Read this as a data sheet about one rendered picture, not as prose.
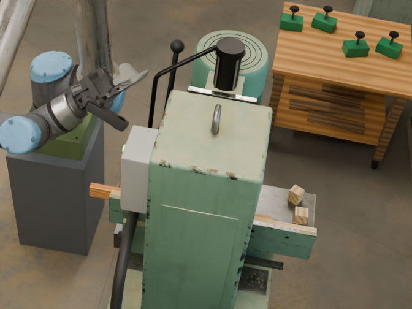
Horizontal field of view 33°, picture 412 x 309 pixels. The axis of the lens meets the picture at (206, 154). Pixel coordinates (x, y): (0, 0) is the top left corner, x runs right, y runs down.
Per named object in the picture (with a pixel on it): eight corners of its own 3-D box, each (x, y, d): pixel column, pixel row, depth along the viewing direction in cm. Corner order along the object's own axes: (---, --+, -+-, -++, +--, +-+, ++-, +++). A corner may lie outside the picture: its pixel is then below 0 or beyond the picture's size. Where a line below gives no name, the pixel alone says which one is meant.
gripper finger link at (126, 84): (128, 79, 171) (98, 96, 173) (131, 84, 172) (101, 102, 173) (131, 78, 176) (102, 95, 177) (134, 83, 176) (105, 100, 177)
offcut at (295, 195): (292, 194, 210) (295, 184, 207) (301, 200, 209) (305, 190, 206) (286, 200, 208) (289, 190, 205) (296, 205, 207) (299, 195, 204)
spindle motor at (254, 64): (254, 129, 186) (273, 35, 163) (246, 175, 173) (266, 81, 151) (190, 117, 186) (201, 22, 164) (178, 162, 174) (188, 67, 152)
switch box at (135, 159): (157, 180, 153) (161, 129, 141) (147, 214, 146) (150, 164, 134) (130, 175, 153) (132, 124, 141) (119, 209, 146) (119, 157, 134)
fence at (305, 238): (312, 244, 198) (317, 232, 194) (312, 248, 197) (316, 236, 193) (110, 205, 200) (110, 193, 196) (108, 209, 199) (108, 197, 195)
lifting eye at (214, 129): (220, 122, 138) (224, 98, 134) (216, 143, 134) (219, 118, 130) (212, 121, 139) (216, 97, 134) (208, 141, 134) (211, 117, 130)
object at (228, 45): (241, 100, 155) (252, 38, 142) (236, 123, 149) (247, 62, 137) (206, 94, 155) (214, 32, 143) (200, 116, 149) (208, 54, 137)
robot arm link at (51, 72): (40, 81, 258) (36, 43, 245) (84, 89, 257) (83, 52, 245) (26, 108, 247) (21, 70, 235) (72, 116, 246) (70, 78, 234)
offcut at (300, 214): (292, 213, 205) (295, 206, 202) (306, 216, 205) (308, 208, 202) (292, 222, 202) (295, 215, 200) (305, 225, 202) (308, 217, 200)
